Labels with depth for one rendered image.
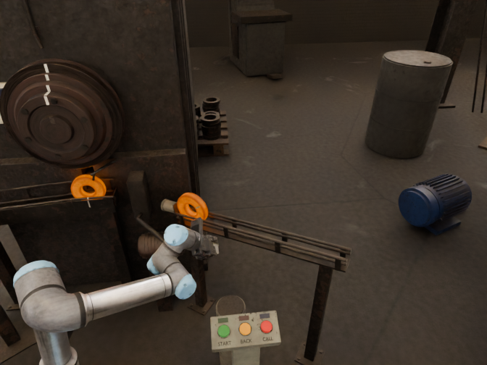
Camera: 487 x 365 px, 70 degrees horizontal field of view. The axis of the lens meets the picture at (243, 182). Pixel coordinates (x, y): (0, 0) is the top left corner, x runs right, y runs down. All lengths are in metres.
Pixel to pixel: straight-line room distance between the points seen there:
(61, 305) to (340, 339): 1.44
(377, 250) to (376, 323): 0.58
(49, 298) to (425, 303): 1.95
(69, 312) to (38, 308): 0.08
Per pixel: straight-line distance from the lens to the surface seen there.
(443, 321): 2.34
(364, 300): 2.26
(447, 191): 2.78
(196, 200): 1.58
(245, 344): 1.32
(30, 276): 1.17
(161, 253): 1.28
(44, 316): 1.09
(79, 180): 1.82
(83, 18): 1.66
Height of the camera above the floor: 1.72
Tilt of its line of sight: 34 degrees down
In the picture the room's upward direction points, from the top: straight up
